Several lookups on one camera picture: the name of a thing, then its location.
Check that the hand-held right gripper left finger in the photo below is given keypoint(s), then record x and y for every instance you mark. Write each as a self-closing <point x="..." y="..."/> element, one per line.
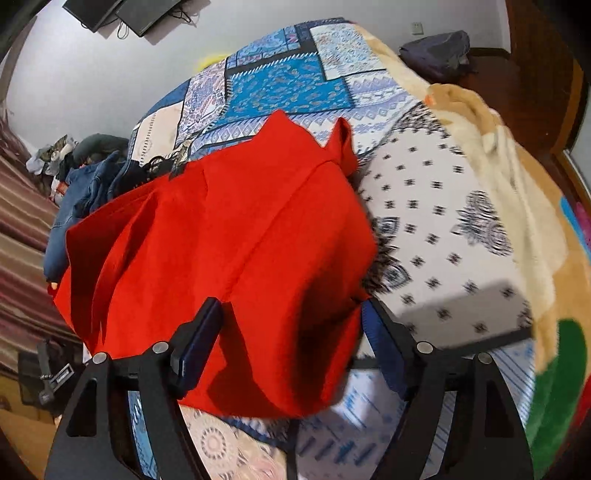
<point x="203" y="341"/>

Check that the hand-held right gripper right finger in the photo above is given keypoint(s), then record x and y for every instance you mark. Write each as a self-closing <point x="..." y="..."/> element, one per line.
<point x="383" y="341"/>

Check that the red garment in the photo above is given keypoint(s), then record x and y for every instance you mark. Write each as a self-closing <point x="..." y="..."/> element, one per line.
<point x="231" y="230"/>

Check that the pile of clothes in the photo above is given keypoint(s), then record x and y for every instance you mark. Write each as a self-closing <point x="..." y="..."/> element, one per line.
<point x="51" y="161"/>

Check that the blue patterned bedsheet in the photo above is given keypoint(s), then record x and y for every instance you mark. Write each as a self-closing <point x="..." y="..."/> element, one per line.
<point x="438" y="230"/>

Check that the black bag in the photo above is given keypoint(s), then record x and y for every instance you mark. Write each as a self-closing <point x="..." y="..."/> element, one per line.
<point x="51" y="374"/>

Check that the black white patterned garment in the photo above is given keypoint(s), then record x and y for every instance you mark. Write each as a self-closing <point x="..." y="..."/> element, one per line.
<point x="157" y="166"/>

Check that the dark blue garment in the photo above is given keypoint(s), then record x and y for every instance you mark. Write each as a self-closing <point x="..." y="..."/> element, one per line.
<point x="83" y="194"/>

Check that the beige plush printed blanket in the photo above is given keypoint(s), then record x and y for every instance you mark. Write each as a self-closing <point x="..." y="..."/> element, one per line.
<point x="521" y="207"/>

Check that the striped curtain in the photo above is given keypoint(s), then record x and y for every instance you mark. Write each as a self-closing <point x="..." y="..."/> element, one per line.
<point x="27" y="240"/>

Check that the dark grey bag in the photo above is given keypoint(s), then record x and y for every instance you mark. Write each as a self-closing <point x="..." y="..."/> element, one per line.
<point x="99" y="145"/>

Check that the yellow-green cloth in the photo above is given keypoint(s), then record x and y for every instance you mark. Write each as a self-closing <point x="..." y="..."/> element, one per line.
<point x="212" y="60"/>

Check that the dark backpack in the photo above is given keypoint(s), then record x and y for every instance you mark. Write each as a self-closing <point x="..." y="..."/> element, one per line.
<point x="438" y="55"/>

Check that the wooden door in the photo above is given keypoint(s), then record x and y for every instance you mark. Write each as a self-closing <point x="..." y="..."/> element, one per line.
<point x="540" y="69"/>

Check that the black monitor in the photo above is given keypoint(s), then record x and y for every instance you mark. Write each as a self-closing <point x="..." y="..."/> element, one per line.
<point x="147" y="14"/>
<point x="90" y="11"/>

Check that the white wall socket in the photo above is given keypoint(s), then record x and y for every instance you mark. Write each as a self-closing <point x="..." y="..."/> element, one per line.
<point x="416" y="27"/>

